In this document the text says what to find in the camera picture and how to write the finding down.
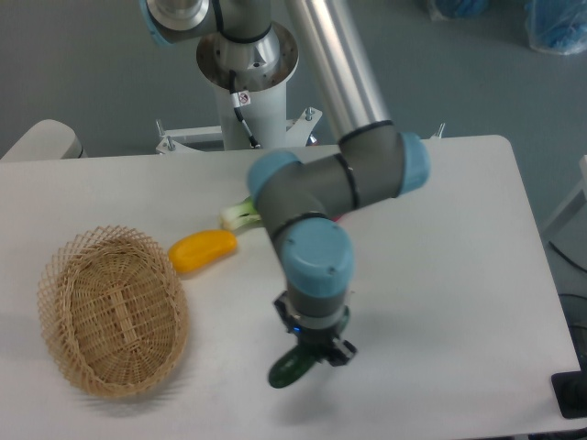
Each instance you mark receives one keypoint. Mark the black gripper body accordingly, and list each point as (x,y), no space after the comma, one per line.
(324,333)

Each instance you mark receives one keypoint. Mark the green cucumber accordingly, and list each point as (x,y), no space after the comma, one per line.
(292,366)

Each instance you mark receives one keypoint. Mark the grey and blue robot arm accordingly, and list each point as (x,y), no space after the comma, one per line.
(299,202)

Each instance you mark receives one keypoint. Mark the woven wicker basket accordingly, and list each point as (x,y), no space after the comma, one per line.
(113,312)

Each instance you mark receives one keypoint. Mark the green bok choy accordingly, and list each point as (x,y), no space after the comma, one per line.
(239,215)

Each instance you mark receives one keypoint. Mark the yellow bell pepper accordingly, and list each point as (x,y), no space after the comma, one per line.
(193,252)

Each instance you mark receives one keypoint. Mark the black device at edge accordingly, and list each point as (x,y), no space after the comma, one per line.
(570,391)

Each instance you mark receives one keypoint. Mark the white furniture at right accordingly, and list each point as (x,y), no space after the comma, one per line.
(573,202)

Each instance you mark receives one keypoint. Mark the white chair back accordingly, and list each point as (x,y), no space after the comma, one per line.
(47,140)

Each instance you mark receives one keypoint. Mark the blue plastic bag right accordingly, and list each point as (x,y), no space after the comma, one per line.
(556,27)

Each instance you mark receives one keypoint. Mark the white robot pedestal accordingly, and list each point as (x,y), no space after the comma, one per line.
(249,81)

